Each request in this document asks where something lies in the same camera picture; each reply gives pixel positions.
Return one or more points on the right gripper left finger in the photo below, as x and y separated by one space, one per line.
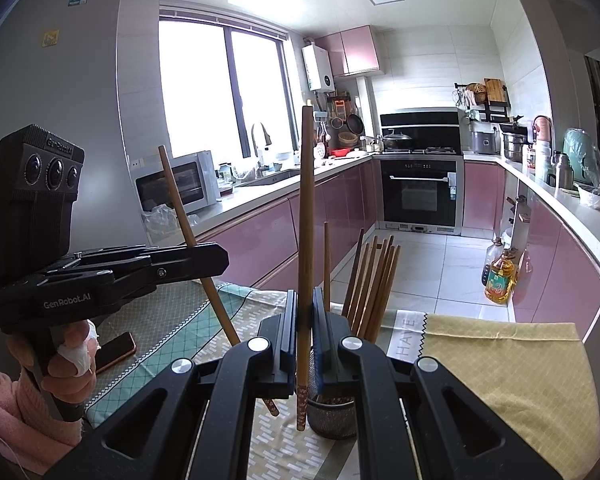
192 421

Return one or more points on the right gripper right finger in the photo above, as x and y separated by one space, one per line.
415 420

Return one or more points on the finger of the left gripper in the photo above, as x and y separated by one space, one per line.
89 291
113 254

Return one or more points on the pink sleeve left forearm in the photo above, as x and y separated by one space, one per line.
29 436

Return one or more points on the kitchen faucet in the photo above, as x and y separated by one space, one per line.
261 142

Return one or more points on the smartphone on table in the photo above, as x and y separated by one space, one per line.
114 352

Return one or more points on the black mesh utensil holder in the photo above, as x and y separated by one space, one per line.
332 418

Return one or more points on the patterned table cloth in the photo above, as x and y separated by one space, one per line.
277 449

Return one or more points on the white microwave oven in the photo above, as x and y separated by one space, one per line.
195 178

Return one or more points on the yellow table cloth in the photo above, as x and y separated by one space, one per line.
535 376

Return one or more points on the yellow oil bottle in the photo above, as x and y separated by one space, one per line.
501 278

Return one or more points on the dark oil bottle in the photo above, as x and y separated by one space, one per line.
493 252

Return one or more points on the black built-in oven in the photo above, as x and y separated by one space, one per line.
422 192

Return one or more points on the white water heater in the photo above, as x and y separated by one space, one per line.
318 70

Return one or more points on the black wok on stove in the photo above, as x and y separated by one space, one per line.
397 142

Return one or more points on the black range hood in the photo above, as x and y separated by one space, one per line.
434 130

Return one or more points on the steel pot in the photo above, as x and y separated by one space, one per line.
513 145

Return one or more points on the teal covered appliance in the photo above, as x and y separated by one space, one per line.
583 155

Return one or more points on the pink upper cabinet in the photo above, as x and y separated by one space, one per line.
351 52

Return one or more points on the pink thermos jug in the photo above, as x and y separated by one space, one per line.
542 130

